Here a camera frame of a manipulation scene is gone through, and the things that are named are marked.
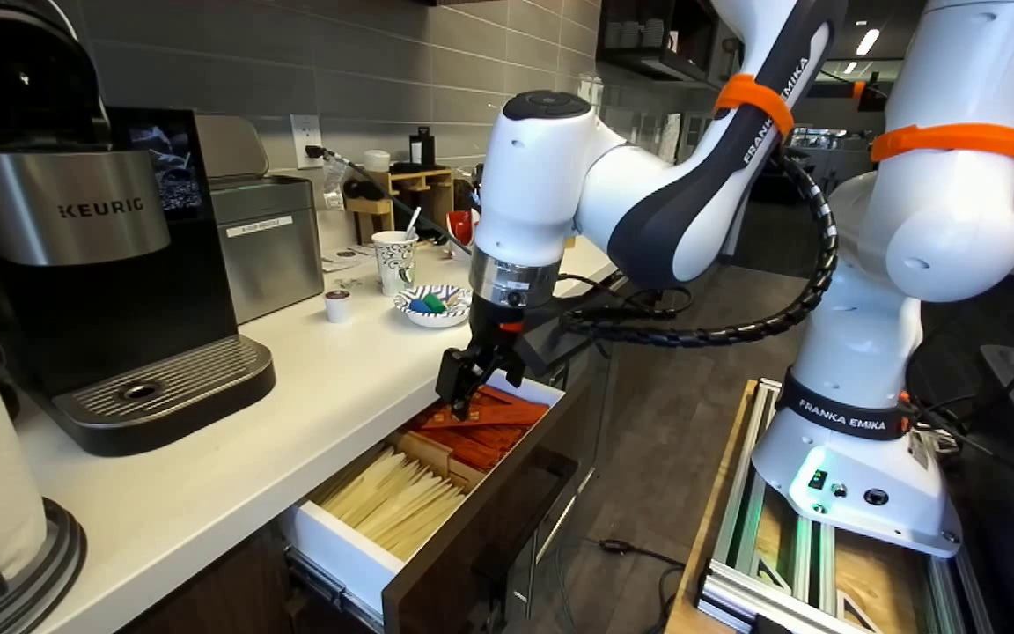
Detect drawer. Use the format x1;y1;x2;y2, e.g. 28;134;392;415
279;353;612;634

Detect black cylinder jar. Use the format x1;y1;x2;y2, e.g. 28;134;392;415
409;128;437;168

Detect orange packets in drawer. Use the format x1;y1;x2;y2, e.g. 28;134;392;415
412;386;544;472

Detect wooden organizer rack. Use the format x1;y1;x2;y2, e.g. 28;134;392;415
342;168;454;243

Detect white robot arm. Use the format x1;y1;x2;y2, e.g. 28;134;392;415
437;0;1014;555

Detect steel pod container box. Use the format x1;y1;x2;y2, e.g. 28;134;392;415
196;116;325;324

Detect blue cylinder pod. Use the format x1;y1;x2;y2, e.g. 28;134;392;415
409;292;444;313

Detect white wall outlet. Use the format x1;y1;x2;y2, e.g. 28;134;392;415
288;116;325;168

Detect patterned paper cup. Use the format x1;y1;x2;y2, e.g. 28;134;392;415
372;228;416;296

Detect aluminium frame cart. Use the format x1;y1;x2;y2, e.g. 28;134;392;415
665;380;993;634

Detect red and white mug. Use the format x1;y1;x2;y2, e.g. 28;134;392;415
447;206;475;245

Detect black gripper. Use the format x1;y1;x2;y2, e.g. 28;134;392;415
437;296;542;420

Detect blue patterned paper plate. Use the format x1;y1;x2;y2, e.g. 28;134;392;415
398;284;469;332

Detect wooden stir sticks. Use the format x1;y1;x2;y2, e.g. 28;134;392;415
312;432;481;560

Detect small creamer cup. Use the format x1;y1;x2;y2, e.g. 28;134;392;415
325;289;351;324

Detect black Keurig coffee maker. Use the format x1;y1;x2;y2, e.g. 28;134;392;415
0;0;274;455

